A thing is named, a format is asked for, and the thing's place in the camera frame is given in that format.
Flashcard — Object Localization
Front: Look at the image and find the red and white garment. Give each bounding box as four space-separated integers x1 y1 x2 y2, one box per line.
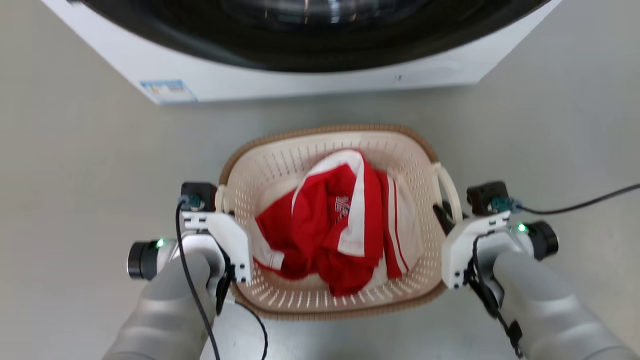
251 148 423 298

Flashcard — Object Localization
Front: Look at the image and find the black right camera cable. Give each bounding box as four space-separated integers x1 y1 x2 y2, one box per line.
509 183 640 216

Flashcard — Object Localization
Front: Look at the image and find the blue white label sticker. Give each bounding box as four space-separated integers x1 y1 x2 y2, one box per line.
139 79 199 105

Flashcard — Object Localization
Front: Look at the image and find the beige plastic laundry basket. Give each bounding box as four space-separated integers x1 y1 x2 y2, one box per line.
214 124 464 321

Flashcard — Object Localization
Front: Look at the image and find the dark round washing machine door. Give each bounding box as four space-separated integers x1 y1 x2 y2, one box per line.
80 0 552 73

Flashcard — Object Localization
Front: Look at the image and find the white washing machine body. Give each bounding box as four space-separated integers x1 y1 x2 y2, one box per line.
41 0 563 105

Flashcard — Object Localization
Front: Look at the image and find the black camera cable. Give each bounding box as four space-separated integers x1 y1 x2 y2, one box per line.
509 183 640 216
175 198 222 360

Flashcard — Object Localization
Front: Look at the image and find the thin black cable loop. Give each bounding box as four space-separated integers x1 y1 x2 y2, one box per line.
234 300 269 360

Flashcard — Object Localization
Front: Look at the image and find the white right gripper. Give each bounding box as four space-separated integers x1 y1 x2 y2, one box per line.
432 201 511 290

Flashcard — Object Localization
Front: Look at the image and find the black left camera cable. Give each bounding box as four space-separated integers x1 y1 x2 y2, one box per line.
175 198 222 360

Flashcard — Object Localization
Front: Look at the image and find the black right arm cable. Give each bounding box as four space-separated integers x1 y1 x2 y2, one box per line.
463 233 525 359

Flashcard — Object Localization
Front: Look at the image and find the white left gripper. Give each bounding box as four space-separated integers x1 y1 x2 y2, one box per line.
180 210 254 284

